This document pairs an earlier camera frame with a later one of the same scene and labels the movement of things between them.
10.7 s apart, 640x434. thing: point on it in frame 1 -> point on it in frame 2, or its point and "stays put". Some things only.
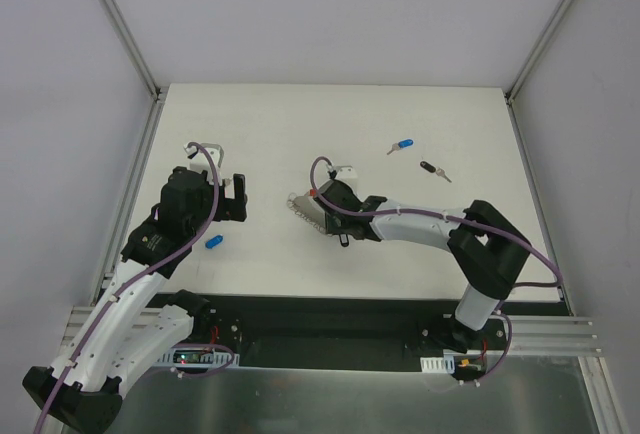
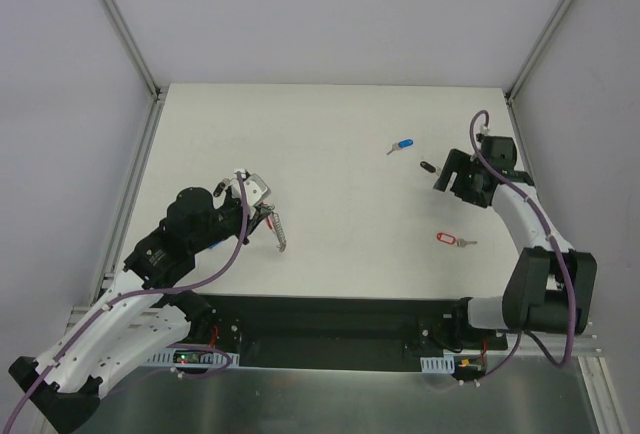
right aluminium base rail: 553,336 stays put
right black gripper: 329,216 -> 455,174
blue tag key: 404,143 stays put
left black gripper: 228,204 -> 251,221
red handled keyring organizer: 308,208 -> 273,222
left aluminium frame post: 158,92 stays put
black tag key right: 433,169 stays put
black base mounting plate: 356,330 stays put
